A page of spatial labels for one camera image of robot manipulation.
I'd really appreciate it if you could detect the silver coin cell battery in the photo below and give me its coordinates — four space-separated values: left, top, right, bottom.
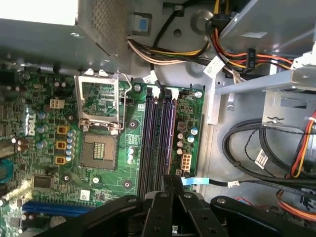
50 215 67 229

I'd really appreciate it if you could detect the power supply wire bundle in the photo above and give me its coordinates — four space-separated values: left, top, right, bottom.
126 37 213 66

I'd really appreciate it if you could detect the metal socket cover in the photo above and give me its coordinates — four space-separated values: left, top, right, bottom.
75 70 121 129

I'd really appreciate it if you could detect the RAM slot with white clips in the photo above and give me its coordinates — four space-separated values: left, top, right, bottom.
165 87 180 177
147 86 161 196

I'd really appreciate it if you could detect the orange red yellow wire bundle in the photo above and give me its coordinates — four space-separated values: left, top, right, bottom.
285 110 316 180

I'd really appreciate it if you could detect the drive power wire bundle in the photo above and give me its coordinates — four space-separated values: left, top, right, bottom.
204 0 296 75

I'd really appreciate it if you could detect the grey metal drive cage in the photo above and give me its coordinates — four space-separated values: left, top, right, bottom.
214 0 316 129

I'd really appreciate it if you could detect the wire locking lever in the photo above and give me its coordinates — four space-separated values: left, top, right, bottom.
108 70 133 131

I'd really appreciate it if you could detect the grey power supply unit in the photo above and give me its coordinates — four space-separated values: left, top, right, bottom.
75 0 154 74

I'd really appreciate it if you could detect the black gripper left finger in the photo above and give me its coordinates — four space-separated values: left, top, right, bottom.
34 175 174 237

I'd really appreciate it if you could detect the orange flat cable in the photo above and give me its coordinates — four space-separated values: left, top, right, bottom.
276 189 316 224

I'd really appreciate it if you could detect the black and grey PC case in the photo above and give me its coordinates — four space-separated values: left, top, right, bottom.
0 0 316 237

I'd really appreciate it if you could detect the dark looped data cable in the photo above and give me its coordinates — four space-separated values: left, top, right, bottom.
221 118 316 192

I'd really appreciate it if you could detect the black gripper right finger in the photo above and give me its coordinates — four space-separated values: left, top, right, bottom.
172 175 316 237

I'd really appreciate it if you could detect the blue expansion slot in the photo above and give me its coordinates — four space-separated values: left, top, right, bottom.
21 200 96 218

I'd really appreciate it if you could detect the RAM slot with black clips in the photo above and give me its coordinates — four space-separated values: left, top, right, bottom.
137 85 153 197
157 86 172 178

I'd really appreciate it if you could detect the CPU socket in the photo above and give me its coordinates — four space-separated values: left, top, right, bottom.
80 132 119 172

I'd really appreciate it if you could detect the black cable with blue tab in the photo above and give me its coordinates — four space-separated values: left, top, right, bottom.
181 176 316 196

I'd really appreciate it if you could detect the green motherboard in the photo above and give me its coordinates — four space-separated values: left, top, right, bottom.
0 63 205 237

